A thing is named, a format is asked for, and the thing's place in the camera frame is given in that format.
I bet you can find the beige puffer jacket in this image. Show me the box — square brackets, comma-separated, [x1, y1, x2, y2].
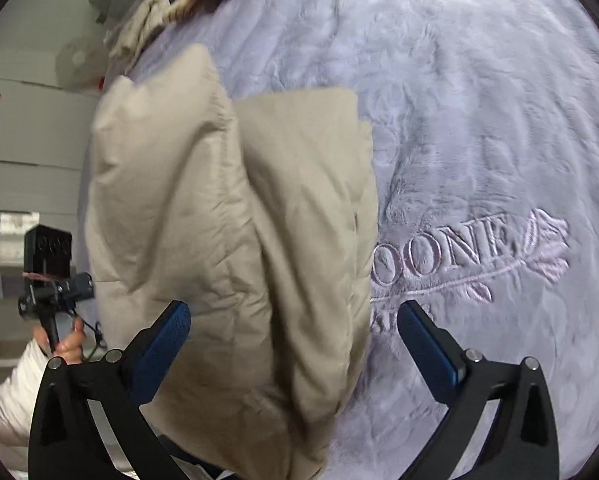
[82, 42, 380, 480]

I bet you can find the white wardrobe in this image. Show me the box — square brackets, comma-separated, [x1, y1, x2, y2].
[0, 77, 100, 211]

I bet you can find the black cable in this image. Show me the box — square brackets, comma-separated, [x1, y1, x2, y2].
[82, 320, 109, 362]

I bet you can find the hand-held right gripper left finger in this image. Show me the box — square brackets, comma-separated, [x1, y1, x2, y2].
[28, 300, 193, 480]

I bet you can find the lavender plush blanket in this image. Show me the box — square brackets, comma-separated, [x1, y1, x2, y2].
[80, 0, 599, 480]

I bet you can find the white electric fan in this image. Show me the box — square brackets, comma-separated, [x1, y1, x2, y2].
[54, 35, 111, 93]

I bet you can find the small cream garment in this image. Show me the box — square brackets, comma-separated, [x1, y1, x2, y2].
[107, 0, 173, 61]

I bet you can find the person's left hand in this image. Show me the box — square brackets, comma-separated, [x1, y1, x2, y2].
[32, 317, 88, 366]

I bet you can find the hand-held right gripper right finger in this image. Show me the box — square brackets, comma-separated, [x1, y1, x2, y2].
[397, 301, 560, 480]

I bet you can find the bright window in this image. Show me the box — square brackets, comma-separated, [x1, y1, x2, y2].
[0, 210, 43, 263]

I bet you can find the person's left forearm white sleeve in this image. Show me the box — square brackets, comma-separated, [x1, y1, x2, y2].
[0, 342, 55, 453]

